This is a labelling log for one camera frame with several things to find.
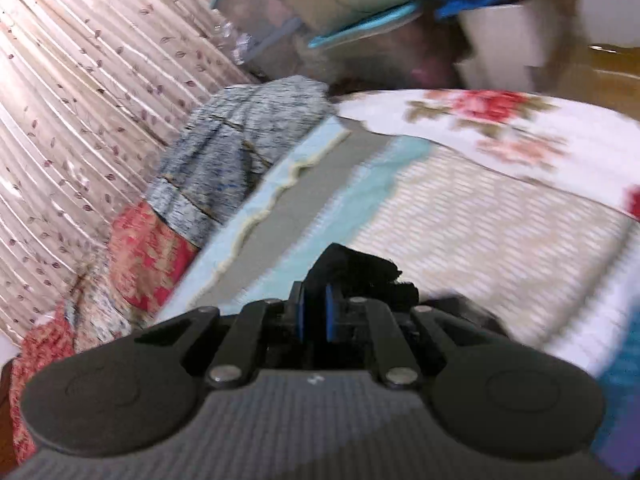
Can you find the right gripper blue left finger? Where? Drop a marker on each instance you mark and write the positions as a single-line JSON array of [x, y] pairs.
[[293, 316]]

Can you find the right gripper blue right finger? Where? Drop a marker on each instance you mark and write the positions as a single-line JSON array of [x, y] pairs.
[[337, 321]]

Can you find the black pants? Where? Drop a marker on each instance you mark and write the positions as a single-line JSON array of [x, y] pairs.
[[357, 274]]

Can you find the patchwork floral quilt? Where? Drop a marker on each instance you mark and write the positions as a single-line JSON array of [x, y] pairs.
[[223, 152]]

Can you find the patterned bed sheet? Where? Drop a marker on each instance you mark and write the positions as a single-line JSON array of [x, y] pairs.
[[556, 268]]

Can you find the teal-lid plastic storage bin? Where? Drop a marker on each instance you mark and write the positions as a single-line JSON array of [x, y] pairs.
[[403, 48]]

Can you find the clear plastic storage bin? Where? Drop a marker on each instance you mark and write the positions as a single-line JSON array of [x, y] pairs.
[[266, 38]]

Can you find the white rose-print blanket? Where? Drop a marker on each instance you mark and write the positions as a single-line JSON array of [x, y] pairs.
[[582, 149]]

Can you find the beige leaf-print curtain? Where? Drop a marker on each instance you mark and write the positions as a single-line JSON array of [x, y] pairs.
[[92, 91]]

